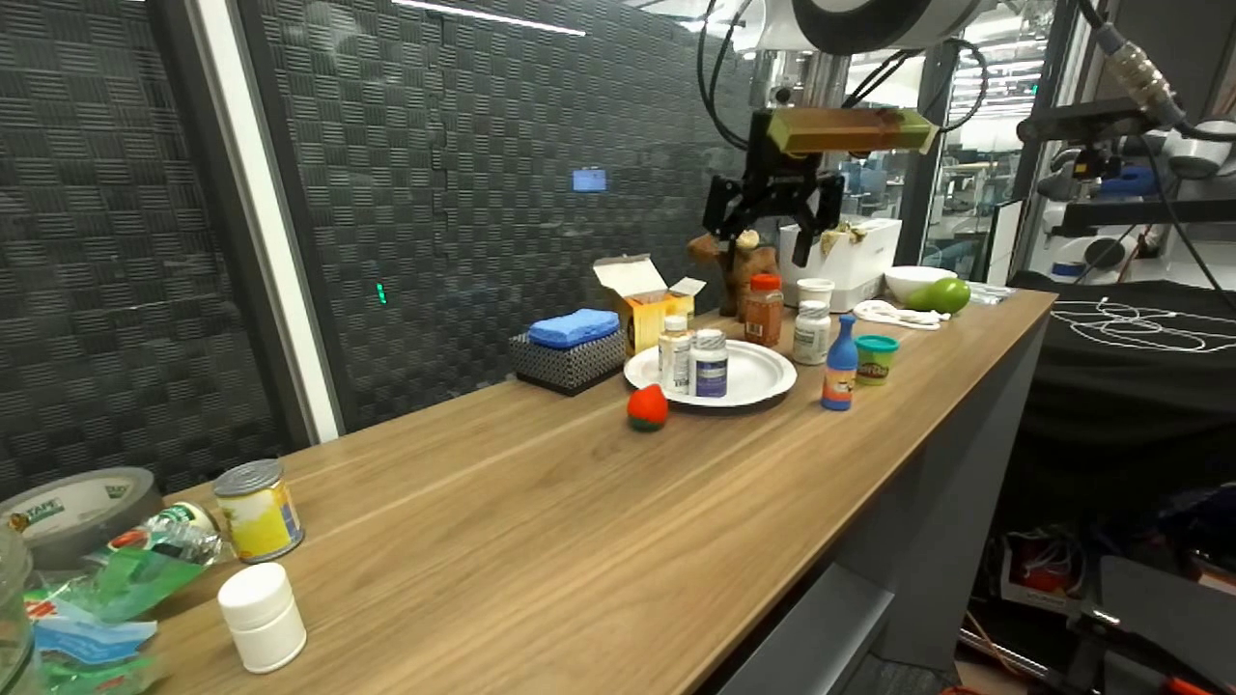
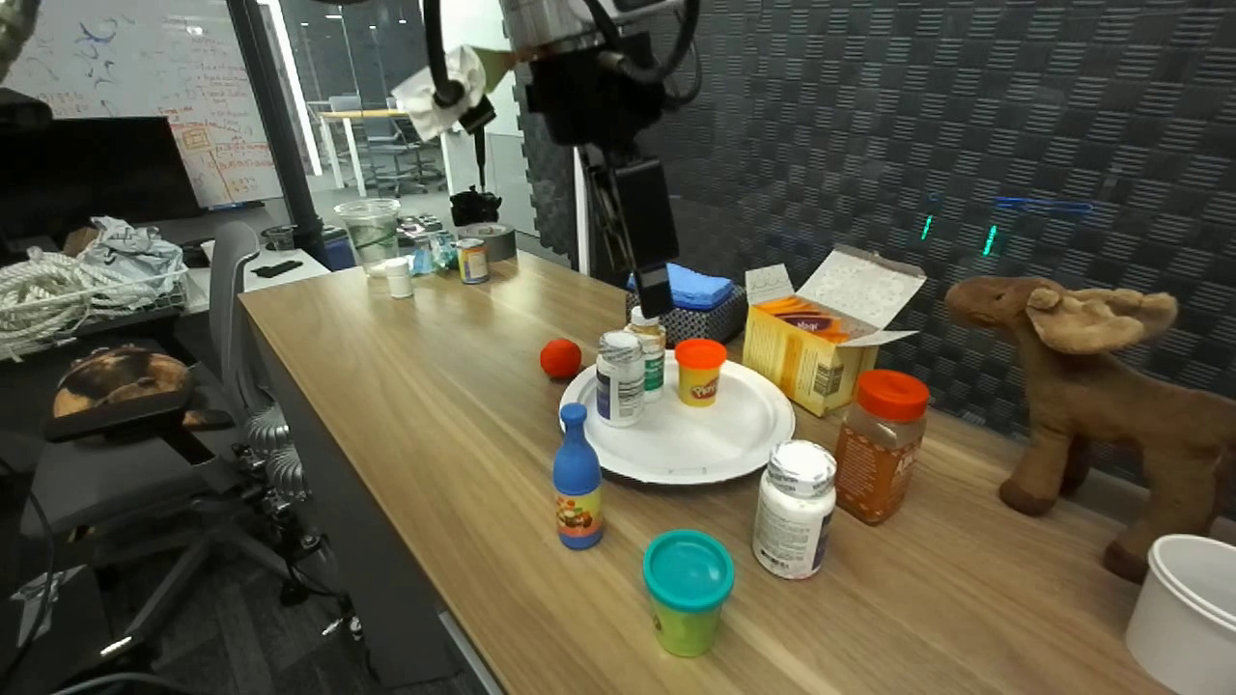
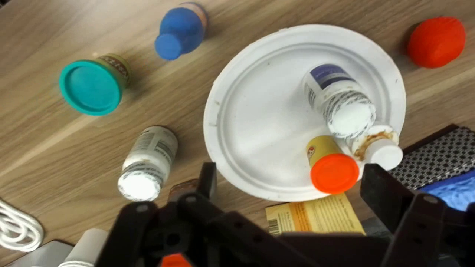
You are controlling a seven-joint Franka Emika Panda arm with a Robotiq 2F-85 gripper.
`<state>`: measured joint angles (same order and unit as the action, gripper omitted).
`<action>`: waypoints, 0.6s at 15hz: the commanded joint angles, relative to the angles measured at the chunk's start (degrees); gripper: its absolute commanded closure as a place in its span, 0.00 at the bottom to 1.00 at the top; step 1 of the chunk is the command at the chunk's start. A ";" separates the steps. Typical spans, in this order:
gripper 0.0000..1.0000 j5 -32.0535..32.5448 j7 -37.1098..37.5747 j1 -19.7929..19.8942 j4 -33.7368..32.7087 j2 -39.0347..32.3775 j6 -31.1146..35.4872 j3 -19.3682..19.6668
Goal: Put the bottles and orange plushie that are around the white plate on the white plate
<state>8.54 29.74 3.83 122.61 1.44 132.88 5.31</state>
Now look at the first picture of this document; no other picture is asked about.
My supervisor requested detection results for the yellow green wrist-mounted block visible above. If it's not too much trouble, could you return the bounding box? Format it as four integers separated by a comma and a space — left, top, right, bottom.
770, 105, 943, 160

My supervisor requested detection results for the brown moose plush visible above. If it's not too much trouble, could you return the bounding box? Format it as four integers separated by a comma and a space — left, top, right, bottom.
684, 226, 786, 323

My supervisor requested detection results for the open yellow cardboard box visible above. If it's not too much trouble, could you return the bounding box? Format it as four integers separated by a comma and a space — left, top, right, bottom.
590, 249, 710, 355

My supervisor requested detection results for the clear glass bowl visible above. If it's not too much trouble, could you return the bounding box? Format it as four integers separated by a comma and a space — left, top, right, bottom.
0, 517, 38, 695

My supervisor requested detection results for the blue plastic packet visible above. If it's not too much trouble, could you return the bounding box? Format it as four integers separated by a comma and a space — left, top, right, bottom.
30, 613, 168, 671

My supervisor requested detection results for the white paper plate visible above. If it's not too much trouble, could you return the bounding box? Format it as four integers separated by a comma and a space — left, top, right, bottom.
623, 335, 798, 411

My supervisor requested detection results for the orange plush ball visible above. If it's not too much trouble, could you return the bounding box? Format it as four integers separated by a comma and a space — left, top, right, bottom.
625, 383, 672, 431

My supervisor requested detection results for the white crumpled cloth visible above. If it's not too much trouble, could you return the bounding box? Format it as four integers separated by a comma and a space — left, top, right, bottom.
850, 295, 954, 332

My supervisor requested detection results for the white bowl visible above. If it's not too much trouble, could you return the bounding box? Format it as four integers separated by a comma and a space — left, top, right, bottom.
882, 263, 958, 307

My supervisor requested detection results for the slim stained white bottle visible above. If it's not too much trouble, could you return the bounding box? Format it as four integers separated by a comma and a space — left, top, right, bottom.
652, 311, 697, 398

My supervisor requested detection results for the grey under-table drawer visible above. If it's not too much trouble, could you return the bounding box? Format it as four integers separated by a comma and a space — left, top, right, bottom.
716, 559, 901, 695

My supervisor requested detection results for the white pill bottle grey lid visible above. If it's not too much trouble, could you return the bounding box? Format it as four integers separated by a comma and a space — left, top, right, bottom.
788, 295, 833, 365

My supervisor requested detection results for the crinkled snack wrapper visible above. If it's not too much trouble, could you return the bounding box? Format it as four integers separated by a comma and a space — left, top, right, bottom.
110, 498, 227, 567

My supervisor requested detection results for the white lidded jar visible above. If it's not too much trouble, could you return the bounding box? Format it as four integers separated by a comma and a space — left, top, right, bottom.
214, 559, 314, 675

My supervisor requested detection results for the white window frame post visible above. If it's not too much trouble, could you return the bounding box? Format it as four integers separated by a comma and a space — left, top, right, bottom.
187, 0, 345, 447

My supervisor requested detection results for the white pill bottle blue label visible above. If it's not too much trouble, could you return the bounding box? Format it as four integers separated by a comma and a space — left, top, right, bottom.
686, 323, 735, 401

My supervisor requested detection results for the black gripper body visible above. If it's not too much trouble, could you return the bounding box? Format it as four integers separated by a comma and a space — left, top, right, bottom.
731, 129, 841, 216

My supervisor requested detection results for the orange-lidded spice jar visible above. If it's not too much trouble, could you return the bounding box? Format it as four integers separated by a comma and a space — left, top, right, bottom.
746, 271, 788, 347

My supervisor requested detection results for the green apple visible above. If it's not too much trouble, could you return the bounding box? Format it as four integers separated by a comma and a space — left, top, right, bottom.
927, 272, 972, 316

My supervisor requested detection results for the yellow can silver lid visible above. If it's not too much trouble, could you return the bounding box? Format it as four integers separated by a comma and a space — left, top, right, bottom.
209, 455, 308, 562

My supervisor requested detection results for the blue pin-shaped toy bottle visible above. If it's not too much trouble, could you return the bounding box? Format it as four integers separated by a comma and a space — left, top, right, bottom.
820, 307, 862, 415

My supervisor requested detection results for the teal-lidded green dough cup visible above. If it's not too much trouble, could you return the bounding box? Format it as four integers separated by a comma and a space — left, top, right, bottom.
854, 332, 904, 387

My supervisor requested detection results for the green plastic bag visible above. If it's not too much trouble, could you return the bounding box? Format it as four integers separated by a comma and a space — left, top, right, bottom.
22, 544, 209, 634

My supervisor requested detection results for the white cable pile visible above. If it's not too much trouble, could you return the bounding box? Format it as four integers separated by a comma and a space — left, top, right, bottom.
1046, 292, 1236, 357

